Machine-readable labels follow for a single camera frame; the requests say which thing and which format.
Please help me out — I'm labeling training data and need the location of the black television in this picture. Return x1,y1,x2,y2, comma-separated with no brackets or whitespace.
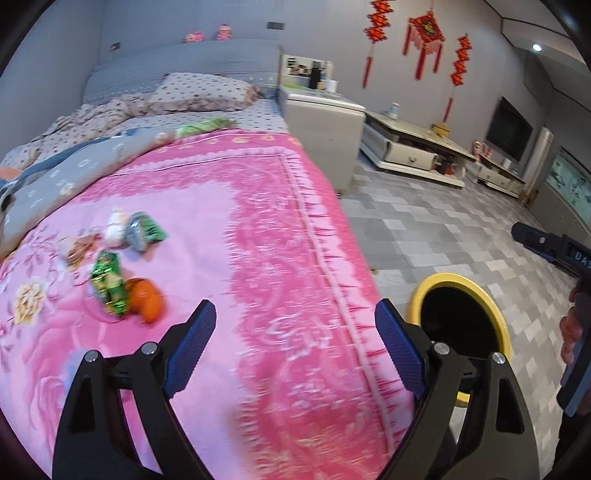
487,96,534,163

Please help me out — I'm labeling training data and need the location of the white standing air conditioner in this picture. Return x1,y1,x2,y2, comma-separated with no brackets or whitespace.
526,127,555,206

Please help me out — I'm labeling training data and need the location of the cream television cabinet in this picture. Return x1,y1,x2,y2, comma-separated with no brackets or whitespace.
475,152,527,198

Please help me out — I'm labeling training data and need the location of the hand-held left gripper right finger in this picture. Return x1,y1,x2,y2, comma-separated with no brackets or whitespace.
375,298,541,480

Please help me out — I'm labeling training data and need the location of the shiny green snack wrapper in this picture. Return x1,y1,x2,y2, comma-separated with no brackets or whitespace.
89,250,129,316

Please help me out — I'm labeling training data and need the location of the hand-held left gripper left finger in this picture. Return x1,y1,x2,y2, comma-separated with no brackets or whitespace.
53,299,218,480

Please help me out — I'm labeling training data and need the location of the red diamond tassel decoration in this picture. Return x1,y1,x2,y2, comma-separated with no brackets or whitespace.
403,9,446,80

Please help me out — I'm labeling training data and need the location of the red knot string decoration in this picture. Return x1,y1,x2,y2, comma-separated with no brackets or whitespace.
364,0,393,89
441,33,476,123

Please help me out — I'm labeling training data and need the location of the cream nightstand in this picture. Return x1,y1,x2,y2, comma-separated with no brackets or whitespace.
279,84,367,197

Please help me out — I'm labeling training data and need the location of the white dotted bed sheet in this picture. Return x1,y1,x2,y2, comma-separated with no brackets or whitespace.
124,98,289,137

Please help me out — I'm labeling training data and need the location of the grey floral quilt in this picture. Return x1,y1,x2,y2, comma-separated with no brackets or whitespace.
0,117,236,261

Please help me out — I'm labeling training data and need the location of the small white knotted tissue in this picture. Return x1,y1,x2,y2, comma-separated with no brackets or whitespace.
104,209,129,246

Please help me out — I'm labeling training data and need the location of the cream coffee table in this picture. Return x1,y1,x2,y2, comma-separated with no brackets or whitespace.
360,111,476,189

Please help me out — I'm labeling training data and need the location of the grey upholstered bed headboard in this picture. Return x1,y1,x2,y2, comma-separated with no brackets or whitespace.
82,39,283,104

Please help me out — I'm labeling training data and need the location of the polka dot pillow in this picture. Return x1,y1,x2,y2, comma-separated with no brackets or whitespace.
147,73,262,114

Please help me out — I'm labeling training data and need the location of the beige polka dot duvet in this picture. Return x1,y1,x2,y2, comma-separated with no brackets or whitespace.
0,92,162,167

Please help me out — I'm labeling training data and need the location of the beige wrapper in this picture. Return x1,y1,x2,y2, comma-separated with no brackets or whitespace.
59,234,100,267

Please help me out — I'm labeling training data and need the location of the person's right hand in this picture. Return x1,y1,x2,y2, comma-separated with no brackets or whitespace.
560,282,588,366

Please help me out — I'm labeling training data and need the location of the white framed picture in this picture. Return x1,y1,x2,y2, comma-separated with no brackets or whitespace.
281,54,333,88

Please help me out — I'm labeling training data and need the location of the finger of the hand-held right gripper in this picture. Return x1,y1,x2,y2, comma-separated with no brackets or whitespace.
512,222,566,261

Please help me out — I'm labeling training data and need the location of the pink floral blanket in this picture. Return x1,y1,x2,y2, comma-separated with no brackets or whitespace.
0,128,416,480

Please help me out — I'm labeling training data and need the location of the yellow trash bin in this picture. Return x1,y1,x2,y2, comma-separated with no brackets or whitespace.
412,272,513,409

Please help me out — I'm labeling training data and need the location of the grey green snack packet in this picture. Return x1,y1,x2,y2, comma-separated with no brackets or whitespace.
124,211,168,252

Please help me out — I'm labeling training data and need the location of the landscape painted panel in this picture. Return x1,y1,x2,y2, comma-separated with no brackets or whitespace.
545,147,591,217

